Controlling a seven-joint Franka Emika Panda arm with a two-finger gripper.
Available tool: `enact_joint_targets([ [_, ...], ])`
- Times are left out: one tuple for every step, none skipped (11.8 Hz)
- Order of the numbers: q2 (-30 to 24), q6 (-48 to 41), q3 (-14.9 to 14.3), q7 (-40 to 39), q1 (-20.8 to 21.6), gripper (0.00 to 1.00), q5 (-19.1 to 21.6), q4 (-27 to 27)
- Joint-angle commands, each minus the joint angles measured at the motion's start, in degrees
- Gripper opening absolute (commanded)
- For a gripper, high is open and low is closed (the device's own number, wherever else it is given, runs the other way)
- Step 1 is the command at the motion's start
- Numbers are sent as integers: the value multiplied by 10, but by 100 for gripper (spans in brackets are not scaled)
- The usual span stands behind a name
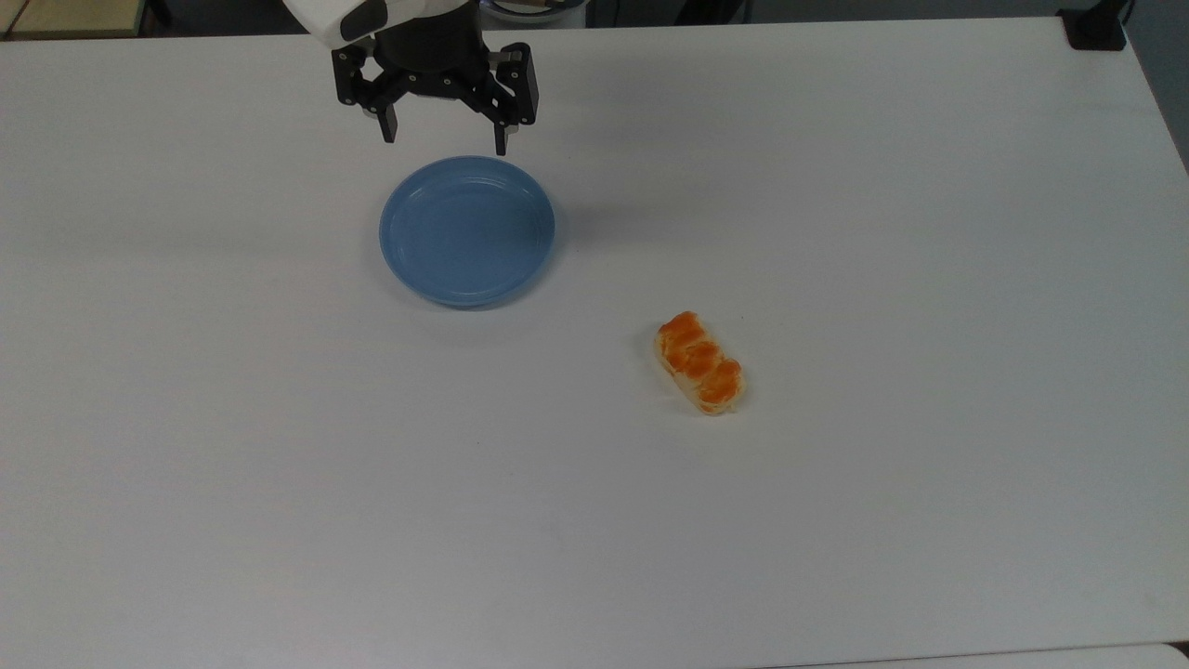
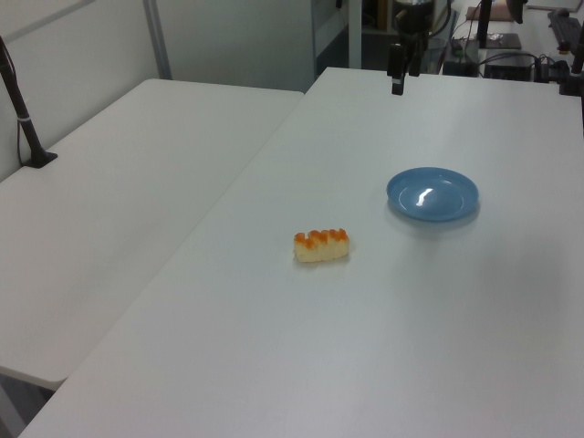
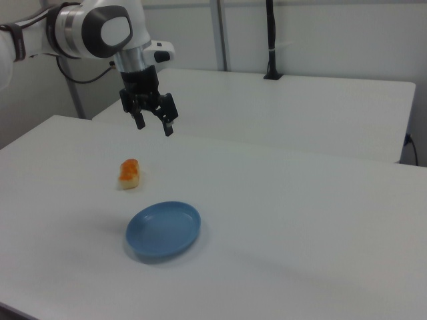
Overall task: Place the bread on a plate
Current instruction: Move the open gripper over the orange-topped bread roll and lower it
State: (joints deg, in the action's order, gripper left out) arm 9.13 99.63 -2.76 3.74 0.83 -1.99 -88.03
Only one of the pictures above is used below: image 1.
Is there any wooden furniture piece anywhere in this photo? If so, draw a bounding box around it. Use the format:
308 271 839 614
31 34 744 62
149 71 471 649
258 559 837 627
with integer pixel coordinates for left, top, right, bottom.
0 0 150 41

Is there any braided orange bread loaf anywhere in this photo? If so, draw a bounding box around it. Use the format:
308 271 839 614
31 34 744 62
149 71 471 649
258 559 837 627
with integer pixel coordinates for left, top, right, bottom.
653 310 748 417

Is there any black table clamp mount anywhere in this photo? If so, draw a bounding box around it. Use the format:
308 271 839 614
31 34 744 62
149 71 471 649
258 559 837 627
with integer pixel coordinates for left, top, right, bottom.
1058 0 1136 52

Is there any blue round plate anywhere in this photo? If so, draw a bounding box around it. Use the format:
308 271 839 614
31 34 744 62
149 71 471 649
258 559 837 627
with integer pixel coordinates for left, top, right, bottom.
378 155 557 309

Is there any grey cable loop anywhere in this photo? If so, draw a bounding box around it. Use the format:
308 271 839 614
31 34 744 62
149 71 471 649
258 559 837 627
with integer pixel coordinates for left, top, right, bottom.
481 0 588 28

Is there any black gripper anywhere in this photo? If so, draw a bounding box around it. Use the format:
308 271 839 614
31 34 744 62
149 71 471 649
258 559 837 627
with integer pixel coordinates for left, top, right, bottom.
332 0 541 157

